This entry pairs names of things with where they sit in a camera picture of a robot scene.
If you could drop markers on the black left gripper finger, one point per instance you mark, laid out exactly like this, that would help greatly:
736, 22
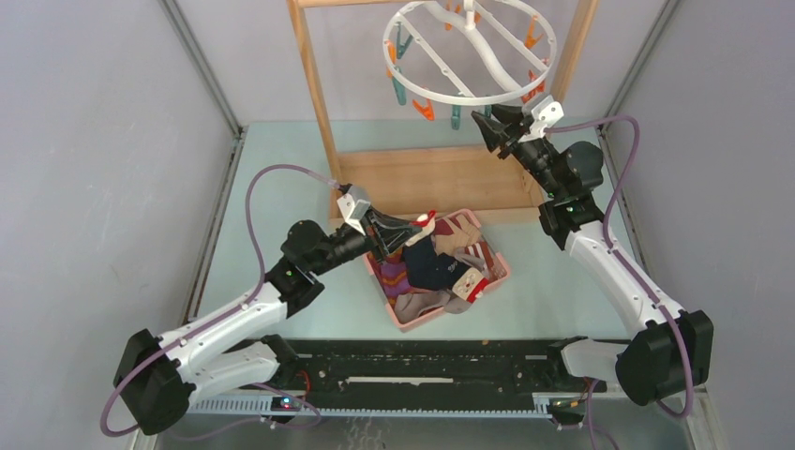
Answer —
386, 224
394, 240

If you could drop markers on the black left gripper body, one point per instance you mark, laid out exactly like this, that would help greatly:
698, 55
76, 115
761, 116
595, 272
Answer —
374, 241

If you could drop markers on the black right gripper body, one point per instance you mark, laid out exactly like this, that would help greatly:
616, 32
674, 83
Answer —
536, 154

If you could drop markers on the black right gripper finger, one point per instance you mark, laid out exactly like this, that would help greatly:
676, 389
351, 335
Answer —
496, 135
511, 116

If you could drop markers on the navy santa sock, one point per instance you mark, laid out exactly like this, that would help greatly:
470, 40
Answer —
465, 279
425, 269

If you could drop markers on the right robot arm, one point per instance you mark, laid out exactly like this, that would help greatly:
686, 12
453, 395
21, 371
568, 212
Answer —
669, 351

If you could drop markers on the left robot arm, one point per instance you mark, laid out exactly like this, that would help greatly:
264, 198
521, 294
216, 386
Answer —
160, 377

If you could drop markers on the wooden hanger stand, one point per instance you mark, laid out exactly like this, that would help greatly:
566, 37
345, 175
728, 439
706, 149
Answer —
411, 181

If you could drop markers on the white round clip hanger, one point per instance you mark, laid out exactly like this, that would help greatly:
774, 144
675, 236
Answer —
469, 53

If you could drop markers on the pink plastic basket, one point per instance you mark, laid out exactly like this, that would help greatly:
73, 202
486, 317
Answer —
371, 262

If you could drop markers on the purple striped sock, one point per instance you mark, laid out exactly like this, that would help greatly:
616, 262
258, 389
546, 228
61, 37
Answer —
393, 279

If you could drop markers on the teal clothespin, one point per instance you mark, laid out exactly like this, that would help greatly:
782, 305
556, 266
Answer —
455, 120
399, 90

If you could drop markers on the beige red striped sock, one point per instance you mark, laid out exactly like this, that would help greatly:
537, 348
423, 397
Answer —
460, 233

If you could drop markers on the grey sock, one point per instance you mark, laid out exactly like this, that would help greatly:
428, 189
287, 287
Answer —
410, 306

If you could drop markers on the orange clothespin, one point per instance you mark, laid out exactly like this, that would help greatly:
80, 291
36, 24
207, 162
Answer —
425, 108

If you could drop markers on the teal left clothespin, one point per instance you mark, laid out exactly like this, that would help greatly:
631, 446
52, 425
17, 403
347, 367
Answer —
399, 90

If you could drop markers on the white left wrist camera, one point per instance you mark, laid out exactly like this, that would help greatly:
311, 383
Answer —
353, 205

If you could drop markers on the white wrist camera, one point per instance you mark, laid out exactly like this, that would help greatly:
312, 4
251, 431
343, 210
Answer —
353, 205
542, 115

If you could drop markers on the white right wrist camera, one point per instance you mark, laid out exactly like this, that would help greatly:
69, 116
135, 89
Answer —
542, 115

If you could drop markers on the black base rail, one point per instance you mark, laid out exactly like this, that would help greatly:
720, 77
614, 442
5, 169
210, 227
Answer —
426, 376

